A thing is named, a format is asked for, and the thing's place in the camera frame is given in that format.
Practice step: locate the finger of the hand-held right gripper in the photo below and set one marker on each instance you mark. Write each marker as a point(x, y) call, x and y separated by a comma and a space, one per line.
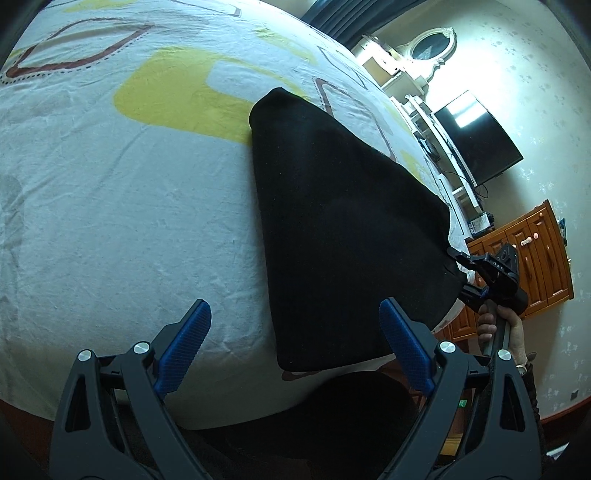
point(472, 291)
point(461, 255)

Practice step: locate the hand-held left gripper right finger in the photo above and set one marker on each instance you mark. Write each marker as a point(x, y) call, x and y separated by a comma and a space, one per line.
point(406, 350)

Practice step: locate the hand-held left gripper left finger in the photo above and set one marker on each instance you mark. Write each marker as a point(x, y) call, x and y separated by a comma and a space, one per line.
point(184, 350)

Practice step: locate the black pants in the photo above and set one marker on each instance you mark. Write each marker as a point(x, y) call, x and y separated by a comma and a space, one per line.
point(346, 230)

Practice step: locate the person's right hand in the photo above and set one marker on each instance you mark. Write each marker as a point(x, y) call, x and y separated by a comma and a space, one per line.
point(515, 334)

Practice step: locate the wooden cabinet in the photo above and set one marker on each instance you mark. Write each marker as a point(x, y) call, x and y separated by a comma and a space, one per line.
point(540, 267)

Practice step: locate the white television stand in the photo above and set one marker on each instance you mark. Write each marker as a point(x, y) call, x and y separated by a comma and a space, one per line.
point(448, 157)

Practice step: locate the black set-top box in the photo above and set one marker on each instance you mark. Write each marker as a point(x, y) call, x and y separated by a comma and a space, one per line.
point(427, 146)

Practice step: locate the black flat television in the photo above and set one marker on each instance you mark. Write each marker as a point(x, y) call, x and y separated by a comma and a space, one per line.
point(480, 138)

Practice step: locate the white patterned bedsheet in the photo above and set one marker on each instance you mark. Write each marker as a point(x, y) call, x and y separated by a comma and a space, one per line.
point(115, 207)

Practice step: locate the cream dressing table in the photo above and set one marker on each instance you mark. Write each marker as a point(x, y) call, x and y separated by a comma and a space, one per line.
point(397, 69)

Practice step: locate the oval vanity mirror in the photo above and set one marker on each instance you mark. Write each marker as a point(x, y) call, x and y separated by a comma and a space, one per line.
point(431, 45)

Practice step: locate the dark blue curtain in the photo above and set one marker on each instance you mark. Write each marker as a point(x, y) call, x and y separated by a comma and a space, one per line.
point(341, 23)

